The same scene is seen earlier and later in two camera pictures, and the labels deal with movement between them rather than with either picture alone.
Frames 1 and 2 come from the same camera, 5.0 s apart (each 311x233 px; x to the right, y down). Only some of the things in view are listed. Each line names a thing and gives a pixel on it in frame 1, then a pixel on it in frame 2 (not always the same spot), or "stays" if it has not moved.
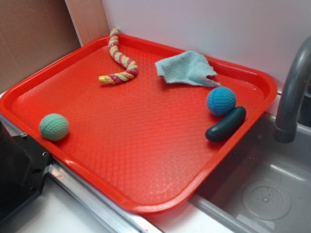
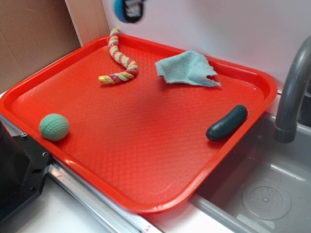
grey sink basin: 265,186 stays
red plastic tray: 150,143 stays
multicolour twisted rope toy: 125,74 stays
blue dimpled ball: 221,101 to 119,8
